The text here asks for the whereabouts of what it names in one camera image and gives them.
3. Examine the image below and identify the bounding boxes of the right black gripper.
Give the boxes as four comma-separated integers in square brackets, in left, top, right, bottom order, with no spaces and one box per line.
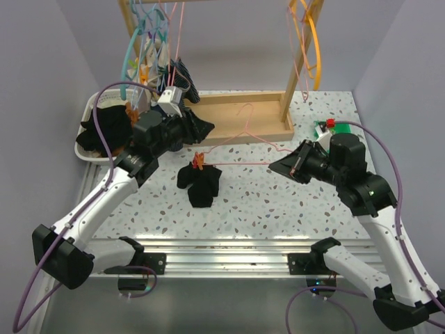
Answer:
[270,138,345,186]

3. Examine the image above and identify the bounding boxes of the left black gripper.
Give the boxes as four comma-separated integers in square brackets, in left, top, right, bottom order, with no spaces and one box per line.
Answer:
[152,106,214,157]

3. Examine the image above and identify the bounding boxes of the pink wire hanger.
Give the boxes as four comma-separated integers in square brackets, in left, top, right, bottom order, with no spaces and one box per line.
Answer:
[286,1,312,102]
[195,103,293,166]

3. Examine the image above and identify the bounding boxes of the black underwear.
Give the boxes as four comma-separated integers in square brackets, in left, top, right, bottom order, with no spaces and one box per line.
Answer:
[177,163,222,208]
[76,105,133,157]

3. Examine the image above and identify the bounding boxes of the yellow plastic hanger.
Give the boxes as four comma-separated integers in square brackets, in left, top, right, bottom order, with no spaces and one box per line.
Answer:
[304,1,324,91]

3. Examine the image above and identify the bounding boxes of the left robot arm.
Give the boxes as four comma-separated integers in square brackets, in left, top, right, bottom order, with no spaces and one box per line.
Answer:
[32,109,215,289]

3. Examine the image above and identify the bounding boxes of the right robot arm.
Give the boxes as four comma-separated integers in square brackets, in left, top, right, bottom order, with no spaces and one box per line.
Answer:
[269,133,444,331]

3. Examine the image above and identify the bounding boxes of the striped navy underwear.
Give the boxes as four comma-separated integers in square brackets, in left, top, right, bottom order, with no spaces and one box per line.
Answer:
[156,58,200,104]

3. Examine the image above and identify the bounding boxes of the mauve cream underwear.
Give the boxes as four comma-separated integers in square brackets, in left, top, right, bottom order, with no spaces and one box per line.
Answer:
[128,37,168,88]

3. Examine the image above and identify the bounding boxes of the teal plastic hanger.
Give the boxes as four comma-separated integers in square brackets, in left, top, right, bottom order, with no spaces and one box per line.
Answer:
[120,24,144,100]

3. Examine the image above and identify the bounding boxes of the orange clothespin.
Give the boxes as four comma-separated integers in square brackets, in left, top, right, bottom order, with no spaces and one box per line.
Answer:
[194,152,204,170]

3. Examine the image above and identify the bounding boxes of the green clip bin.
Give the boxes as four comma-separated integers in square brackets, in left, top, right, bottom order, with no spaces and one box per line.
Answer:
[314,120,351,138]

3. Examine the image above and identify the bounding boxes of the wooden clothes rack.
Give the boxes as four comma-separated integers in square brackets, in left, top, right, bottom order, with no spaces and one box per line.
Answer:
[118,0,324,147]

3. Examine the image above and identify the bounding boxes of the brown cloth in basket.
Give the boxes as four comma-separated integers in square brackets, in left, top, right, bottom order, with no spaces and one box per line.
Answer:
[125,102,140,127]

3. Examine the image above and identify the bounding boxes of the white laundry basket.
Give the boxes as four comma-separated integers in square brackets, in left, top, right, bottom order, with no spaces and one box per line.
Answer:
[74,88,147,165]

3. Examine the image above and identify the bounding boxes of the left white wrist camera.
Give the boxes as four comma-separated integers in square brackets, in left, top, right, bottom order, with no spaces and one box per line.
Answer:
[157,86,182,117]

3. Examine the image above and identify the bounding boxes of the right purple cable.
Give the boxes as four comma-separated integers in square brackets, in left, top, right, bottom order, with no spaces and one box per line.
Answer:
[333,120,445,307]

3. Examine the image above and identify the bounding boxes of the purple cable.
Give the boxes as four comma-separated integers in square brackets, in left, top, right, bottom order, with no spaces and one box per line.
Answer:
[13,81,164,333]
[333,120,445,307]

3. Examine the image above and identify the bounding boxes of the blue wire hanger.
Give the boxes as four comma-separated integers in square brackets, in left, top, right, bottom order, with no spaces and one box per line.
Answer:
[130,0,173,112]

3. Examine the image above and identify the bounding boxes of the aluminium mounting rail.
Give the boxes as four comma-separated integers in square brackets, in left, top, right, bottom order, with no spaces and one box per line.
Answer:
[65,163,394,279]

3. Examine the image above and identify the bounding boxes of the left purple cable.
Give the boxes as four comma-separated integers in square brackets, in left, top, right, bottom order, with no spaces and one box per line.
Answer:
[13,81,164,333]

